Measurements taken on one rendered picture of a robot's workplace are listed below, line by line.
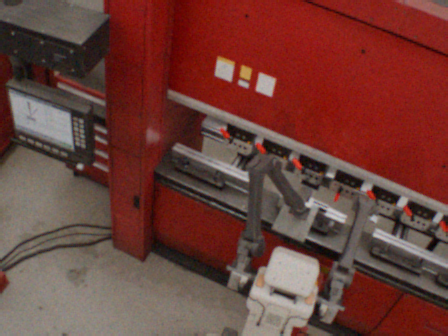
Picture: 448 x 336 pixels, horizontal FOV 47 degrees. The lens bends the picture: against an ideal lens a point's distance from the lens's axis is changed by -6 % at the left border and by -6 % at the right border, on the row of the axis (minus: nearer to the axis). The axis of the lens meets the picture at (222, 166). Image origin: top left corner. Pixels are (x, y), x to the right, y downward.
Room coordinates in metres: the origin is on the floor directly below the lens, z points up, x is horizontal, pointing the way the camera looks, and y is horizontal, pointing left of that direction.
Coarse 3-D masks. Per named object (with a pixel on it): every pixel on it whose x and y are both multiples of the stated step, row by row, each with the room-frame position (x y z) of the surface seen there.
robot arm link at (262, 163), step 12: (264, 156) 1.61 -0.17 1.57; (252, 168) 1.53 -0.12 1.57; (264, 168) 1.54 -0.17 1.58; (252, 180) 1.51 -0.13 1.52; (252, 192) 1.48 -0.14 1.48; (252, 204) 1.45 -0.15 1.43; (252, 216) 1.42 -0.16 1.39; (252, 228) 1.40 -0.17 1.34; (240, 240) 1.39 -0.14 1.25; (252, 252) 1.33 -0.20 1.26
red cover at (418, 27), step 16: (320, 0) 1.92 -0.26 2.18; (336, 0) 1.90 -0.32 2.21; (352, 0) 1.88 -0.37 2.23; (368, 0) 1.87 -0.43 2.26; (384, 0) 1.85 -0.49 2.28; (400, 0) 1.84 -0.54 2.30; (416, 0) 1.88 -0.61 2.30; (352, 16) 1.88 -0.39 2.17; (368, 16) 1.86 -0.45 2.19; (384, 16) 1.84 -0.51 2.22; (400, 16) 1.83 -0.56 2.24; (416, 16) 1.81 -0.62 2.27; (432, 16) 1.80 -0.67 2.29; (400, 32) 1.82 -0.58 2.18; (416, 32) 1.80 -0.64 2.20; (432, 32) 1.79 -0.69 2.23
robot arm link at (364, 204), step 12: (360, 204) 1.58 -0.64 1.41; (372, 204) 1.58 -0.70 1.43; (360, 216) 1.53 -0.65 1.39; (360, 228) 1.48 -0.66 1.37; (348, 240) 1.44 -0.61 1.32; (348, 252) 1.38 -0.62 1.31; (336, 264) 1.33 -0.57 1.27; (348, 264) 1.33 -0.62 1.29; (348, 276) 1.28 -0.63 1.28; (348, 288) 1.24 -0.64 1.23
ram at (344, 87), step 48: (192, 0) 2.10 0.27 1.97; (240, 0) 2.03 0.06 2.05; (288, 0) 1.97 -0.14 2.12; (192, 48) 2.09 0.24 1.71; (240, 48) 2.02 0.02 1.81; (288, 48) 1.96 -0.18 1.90; (336, 48) 1.90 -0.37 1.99; (384, 48) 1.85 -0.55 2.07; (432, 48) 1.82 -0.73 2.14; (192, 96) 2.08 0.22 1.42; (240, 96) 2.01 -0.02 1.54; (288, 96) 1.94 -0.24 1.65; (336, 96) 1.88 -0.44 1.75; (384, 96) 1.83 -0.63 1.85; (432, 96) 1.77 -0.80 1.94; (288, 144) 1.93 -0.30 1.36; (336, 144) 1.86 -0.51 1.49; (384, 144) 1.80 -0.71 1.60; (432, 144) 1.74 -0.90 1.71; (432, 192) 1.71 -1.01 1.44
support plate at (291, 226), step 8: (288, 208) 1.82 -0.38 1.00; (312, 208) 1.85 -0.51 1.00; (280, 216) 1.76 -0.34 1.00; (288, 216) 1.77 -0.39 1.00; (312, 216) 1.80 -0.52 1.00; (280, 224) 1.71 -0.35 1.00; (288, 224) 1.72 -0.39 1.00; (296, 224) 1.73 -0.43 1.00; (304, 224) 1.73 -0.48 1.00; (280, 232) 1.66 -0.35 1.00; (288, 232) 1.66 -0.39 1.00; (296, 232) 1.67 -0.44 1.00; (304, 232) 1.68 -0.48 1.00
